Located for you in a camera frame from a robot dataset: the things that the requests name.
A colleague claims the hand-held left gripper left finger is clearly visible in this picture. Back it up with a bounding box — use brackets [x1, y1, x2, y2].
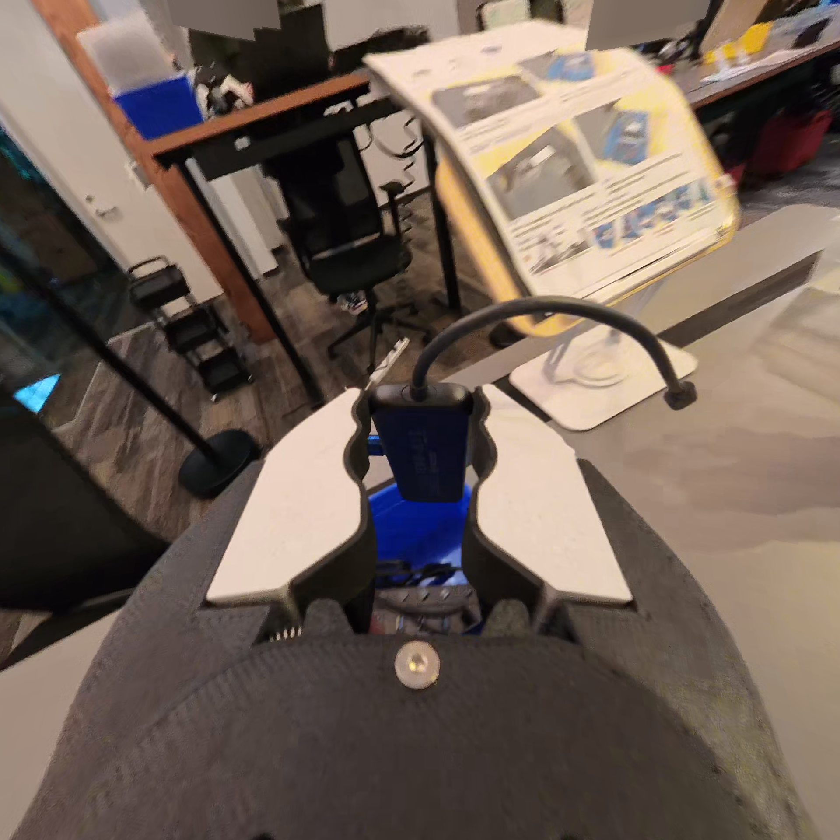
[205, 387, 379, 608]

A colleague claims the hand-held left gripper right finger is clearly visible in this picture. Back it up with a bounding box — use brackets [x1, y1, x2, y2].
[461, 386, 634, 608]

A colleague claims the blue plastic bin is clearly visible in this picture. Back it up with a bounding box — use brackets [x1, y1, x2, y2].
[366, 482, 475, 636]

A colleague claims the black hub cable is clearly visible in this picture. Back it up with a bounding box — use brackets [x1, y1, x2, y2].
[410, 295, 698, 411]

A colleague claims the black rolling cart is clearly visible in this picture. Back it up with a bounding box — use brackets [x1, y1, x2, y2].
[126, 256, 256, 403]

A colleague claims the black office chair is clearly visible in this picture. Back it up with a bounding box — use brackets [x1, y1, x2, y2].
[262, 136, 422, 370]

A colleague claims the printed instruction sheet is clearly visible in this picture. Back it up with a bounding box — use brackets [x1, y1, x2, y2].
[363, 21, 741, 304]

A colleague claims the blue storage box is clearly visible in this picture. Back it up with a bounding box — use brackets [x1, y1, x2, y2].
[112, 72, 206, 142]

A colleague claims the red bag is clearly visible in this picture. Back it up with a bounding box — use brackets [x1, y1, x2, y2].
[748, 108, 836, 179]

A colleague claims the black coiled cord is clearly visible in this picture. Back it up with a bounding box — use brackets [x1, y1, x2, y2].
[364, 115, 424, 161]

